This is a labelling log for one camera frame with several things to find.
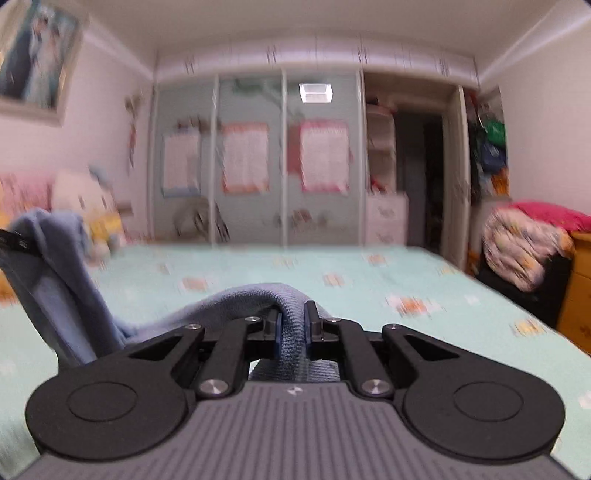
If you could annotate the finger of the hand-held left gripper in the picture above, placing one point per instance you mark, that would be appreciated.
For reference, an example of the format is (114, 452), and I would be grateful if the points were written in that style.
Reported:
(16, 243)

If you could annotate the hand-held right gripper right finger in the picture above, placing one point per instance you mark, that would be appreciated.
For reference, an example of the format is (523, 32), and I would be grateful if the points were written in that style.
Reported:
(308, 332)

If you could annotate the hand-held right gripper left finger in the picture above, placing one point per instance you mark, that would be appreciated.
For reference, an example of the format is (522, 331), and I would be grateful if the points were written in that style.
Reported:
(276, 337)

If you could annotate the blue knit sweater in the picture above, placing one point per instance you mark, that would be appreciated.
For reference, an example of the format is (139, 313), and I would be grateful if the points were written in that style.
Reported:
(60, 277)

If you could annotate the white cat plush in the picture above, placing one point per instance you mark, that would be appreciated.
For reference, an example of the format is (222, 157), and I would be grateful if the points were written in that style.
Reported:
(83, 194)

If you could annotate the small yellow plush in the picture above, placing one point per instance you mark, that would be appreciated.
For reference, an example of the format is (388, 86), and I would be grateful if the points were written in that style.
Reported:
(106, 228)

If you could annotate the bee print quilted bedspread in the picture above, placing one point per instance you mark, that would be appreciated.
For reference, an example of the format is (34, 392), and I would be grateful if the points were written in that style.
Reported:
(415, 295)

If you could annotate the wardrobe with sliding doors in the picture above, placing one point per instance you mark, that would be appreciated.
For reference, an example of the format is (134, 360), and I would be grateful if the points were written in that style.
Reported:
(258, 221)

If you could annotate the white drawer cabinet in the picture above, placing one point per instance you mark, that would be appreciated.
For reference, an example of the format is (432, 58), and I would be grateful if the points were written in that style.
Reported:
(388, 219)

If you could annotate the framed wedding photo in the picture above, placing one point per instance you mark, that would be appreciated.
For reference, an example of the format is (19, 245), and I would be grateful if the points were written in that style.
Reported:
(37, 55)

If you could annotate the white open shelf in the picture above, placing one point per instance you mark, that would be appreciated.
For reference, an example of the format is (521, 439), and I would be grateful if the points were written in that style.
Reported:
(381, 147)

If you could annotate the black chair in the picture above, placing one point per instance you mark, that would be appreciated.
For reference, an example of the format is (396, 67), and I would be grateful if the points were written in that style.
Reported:
(512, 295)

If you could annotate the white door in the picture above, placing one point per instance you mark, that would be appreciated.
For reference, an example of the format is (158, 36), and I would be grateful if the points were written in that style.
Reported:
(456, 184)

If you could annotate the rolled floral quilt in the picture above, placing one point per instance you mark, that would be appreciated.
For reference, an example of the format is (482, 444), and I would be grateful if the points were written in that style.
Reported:
(517, 249)

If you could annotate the hanging colourful bags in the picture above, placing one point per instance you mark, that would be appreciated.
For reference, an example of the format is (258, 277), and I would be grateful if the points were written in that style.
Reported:
(491, 147)

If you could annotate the pink pillow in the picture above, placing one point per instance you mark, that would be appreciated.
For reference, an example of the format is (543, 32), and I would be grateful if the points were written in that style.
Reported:
(554, 214)

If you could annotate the wooden desk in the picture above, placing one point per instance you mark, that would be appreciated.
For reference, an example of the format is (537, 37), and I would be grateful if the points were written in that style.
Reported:
(579, 295)

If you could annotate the white overhead cabinets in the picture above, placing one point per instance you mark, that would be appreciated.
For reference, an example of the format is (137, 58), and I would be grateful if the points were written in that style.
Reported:
(323, 57)

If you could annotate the wall lamp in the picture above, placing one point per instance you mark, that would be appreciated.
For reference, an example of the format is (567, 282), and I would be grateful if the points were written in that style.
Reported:
(134, 124)

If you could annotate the pink bordered wall poster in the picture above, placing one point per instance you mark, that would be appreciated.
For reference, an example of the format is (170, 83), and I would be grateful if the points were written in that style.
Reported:
(323, 157)

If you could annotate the blue bordered wall calendar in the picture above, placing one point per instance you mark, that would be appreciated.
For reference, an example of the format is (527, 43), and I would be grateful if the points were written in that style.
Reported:
(180, 164)

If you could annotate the red bordered wall poster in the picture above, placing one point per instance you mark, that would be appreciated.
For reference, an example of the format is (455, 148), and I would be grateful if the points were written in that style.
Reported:
(244, 157)

